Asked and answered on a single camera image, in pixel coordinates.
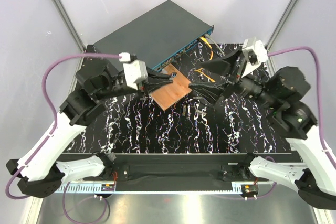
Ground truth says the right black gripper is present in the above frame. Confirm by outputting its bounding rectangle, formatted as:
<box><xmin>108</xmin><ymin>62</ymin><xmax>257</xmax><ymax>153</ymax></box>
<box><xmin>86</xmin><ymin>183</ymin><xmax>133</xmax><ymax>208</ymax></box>
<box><xmin>189</xmin><ymin>45</ymin><xmax>281</xmax><ymax>110</ymax></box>

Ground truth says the grey ethernet cable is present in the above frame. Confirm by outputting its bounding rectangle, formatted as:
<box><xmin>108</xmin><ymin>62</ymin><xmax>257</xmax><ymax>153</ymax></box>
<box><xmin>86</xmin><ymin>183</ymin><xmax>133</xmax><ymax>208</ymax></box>
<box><xmin>204</xmin><ymin>34</ymin><xmax>226</xmax><ymax>57</ymax></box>

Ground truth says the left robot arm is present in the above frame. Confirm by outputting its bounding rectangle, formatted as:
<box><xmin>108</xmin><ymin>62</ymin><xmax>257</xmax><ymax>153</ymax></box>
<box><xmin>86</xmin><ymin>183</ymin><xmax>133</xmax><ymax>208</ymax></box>
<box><xmin>5</xmin><ymin>59</ymin><xmax>173</xmax><ymax>199</ymax></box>

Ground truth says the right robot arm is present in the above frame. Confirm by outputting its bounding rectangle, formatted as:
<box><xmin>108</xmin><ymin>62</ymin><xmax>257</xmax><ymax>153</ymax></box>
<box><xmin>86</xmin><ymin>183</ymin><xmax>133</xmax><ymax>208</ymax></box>
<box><xmin>189</xmin><ymin>49</ymin><xmax>335</xmax><ymax>210</ymax></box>

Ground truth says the small clear plug part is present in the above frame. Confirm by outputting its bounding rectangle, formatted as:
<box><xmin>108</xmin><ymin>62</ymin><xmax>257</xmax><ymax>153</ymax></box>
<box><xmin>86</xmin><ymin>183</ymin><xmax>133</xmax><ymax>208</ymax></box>
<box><xmin>195</xmin><ymin>109</ymin><xmax>207</xmax><ymax>116</ymax></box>

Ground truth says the wooden board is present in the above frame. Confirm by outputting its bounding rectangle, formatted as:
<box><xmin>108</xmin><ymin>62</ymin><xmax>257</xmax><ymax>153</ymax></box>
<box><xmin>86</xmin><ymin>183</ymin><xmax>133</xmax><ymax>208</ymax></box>
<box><xmin>151</xmin><ymin>64</ymin><xmax>192</xmax><ymax>111</ymax></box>

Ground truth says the small brass metal part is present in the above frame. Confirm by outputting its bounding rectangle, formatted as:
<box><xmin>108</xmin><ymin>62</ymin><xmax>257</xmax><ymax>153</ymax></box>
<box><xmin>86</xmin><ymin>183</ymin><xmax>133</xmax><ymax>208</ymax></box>
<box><xmin>182</xmin><ymin>105</ymin><xmax>187</xmax><ymax>116</ymax></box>

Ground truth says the black marble pattern mat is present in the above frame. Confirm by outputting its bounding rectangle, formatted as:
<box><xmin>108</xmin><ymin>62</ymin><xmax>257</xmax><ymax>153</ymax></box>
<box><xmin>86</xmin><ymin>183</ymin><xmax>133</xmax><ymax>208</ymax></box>
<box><xmin>65</xmin><ymin>92</ymin><xmax>291</xmax><ymax>154</ymax></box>

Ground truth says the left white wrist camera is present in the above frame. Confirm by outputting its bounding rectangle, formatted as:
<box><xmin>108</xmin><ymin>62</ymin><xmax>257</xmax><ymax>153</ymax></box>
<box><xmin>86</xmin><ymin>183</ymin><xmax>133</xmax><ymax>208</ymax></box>
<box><xmin>119</xmin><ymin>52</ymin><xmax>148</xmax><ymax>90</ymax></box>

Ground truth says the yellow ethernet cable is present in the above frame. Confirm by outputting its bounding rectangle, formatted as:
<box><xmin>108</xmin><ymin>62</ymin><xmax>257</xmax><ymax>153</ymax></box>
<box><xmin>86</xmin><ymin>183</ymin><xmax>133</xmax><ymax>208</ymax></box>
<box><xmin>195</xmin><ymin>36</ymin><xmax>216</xmax><ymax>83</ymax></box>

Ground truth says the teal network switch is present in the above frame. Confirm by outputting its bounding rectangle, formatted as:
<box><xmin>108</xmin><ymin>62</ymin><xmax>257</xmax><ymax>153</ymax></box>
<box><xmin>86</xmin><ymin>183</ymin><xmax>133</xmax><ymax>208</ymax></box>
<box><xmin>93</xmin><ymin>0</ymin><xmax>214</xmax><ymax>70</ymax></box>

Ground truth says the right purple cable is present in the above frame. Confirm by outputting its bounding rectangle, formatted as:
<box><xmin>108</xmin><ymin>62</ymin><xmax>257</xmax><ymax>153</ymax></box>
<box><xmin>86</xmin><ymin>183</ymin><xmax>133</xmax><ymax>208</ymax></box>
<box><xmin>217</xmin><ymin>47</ymin><xmax>329</xmax><ymax>201</ymax></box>

